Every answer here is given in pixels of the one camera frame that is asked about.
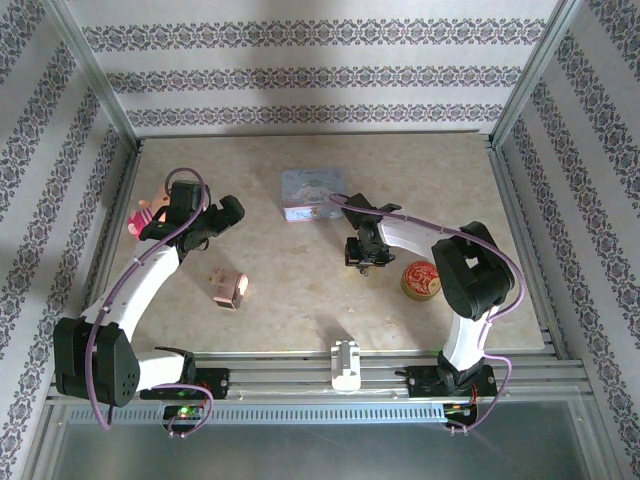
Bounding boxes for blue cartoon tin box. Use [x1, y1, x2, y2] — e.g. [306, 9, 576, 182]
[279, 168, 347, 223]

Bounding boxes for plush doll in pink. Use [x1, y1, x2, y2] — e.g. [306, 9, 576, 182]
[126, 182, 174, 242]

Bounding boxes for round red gold tin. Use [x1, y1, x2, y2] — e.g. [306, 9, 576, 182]
[399, 260, 441, 303]

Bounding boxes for small pink toy box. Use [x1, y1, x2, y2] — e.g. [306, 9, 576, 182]
[209, 267, 250, 311]

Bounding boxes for grey metal panel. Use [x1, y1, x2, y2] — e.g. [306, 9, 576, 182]
[49, 419, 596, 480]

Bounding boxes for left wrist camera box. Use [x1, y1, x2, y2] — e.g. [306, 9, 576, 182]
[166, 179, 209, 222]

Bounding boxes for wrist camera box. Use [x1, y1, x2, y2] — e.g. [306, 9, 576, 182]
[341, 191, 377, 226]
[166, 179, 209, 222]

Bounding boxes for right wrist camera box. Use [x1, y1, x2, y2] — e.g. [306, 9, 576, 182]
[341, 191, 377, 226]

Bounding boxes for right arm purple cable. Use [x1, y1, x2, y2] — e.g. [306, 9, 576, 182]
[327, 191, 526, 435]

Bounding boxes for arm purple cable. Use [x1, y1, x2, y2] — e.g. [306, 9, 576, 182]
[84, 167, 216, 440]
[327, 191, 526, 435]

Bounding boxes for aluminium side rail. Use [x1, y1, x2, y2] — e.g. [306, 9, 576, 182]
[59, 139, 146, 366]
[487, 139, 569, 361]

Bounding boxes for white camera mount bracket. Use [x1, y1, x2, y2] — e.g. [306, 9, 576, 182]
[330, 339, 362, 393]

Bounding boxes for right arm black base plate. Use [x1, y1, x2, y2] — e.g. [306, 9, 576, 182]
[407, 367, 499, 400]

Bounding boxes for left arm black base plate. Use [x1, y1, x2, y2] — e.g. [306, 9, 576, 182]
[139, 367, 232, 401]

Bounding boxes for aluminium front rail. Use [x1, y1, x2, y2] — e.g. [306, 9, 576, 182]
[47, 349, 594, 405]

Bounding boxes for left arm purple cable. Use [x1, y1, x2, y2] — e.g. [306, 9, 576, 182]
[84, 167, 216, 440]

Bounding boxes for grey slotted cable duct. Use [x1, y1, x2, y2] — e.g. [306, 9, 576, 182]
[67, 403, 447, 426]

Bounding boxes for aluminium frame post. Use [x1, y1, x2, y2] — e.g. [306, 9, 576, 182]
[487, 0, 586, 149]
[42, 0, 144, 151]

